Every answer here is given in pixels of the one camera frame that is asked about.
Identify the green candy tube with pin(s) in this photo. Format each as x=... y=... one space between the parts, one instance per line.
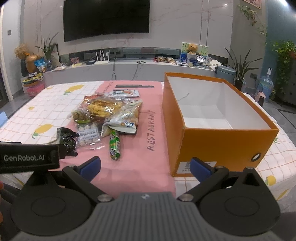
x=114 y=145

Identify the white wifi router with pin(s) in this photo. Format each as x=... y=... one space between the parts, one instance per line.
x=102 y=58

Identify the pink basket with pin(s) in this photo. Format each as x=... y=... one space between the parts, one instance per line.
x=36 y=89

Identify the potted plant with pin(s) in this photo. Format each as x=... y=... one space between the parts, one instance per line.
x=241 y=66
x=48 y=46

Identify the black wall television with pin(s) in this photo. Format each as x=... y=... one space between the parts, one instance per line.
x=83 y=19

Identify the potted plant right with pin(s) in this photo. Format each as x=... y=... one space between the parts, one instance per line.
x=241 y=66

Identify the silver green snack bag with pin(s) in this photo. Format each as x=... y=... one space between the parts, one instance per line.
x=125 y=120

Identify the brown teddy bear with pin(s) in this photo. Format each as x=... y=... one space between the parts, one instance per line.
x=193 y=49

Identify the pink small heater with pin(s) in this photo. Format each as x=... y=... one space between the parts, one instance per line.
x=260 y=98

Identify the black snack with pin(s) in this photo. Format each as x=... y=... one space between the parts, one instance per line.
x=67 y=140

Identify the pink restaurant mat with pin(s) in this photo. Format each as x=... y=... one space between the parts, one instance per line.
x=144 y=164

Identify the white carrot snack packet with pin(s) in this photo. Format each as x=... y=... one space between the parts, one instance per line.
x=117 y=93

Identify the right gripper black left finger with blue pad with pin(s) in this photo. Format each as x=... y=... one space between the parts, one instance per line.
x=79 y=179

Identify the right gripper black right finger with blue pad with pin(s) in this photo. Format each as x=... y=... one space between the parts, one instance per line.
x=209 y=177

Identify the golden vase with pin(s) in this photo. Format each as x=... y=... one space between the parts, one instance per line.
x=30 y=63

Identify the orange cardboard box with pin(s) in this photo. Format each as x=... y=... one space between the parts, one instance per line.
x=208 y=118

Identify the water bottle jug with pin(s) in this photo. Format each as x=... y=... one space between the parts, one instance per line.
x=265 y=84

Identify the potted plant left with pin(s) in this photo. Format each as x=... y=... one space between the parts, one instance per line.
x=48 y=46

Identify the yellow popcorn snack bag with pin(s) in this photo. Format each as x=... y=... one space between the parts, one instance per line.
x=99 y=106

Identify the white balls snack pack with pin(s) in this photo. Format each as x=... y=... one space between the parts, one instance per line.
x=89 y=136

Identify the lemon pattern white tablecloth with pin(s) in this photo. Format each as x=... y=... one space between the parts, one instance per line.
x=37 y=122

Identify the blue grey trash bin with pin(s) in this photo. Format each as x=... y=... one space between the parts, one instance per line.
x=225 y=73

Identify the grey tv console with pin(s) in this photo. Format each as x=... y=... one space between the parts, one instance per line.
x=121 y=70

